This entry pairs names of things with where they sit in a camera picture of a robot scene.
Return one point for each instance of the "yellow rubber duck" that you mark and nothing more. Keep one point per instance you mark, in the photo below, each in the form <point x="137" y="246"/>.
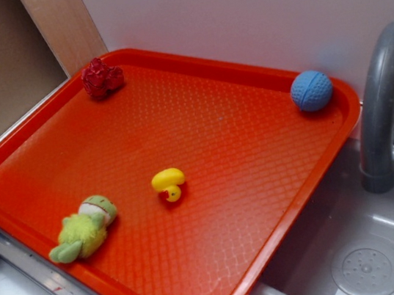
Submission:
<point x="167" y="184"/>

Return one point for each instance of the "orange plastic tray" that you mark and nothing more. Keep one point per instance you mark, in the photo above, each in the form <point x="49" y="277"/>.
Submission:
<point x="251" y="161"/>

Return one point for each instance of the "blue textured rubber ball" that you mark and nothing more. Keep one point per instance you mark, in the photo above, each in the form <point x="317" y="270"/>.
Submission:
<point x="311" y="91"/>

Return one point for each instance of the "green plush frog toy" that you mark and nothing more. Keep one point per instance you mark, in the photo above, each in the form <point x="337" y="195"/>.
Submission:
<point x="84" y="232"/>

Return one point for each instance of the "wooden board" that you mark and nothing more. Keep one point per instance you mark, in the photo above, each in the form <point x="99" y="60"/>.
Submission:
<point x="68" y="29"/>

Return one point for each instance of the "grey plastic toy sink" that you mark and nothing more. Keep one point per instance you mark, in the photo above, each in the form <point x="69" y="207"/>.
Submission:
<point x="342" y="243"/>

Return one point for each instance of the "grey toy faucet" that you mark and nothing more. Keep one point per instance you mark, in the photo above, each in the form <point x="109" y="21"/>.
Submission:
<point x="377" y="132"/>

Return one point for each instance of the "silver metal rail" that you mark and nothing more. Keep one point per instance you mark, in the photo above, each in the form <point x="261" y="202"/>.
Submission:
<point x="44" y="274"/>

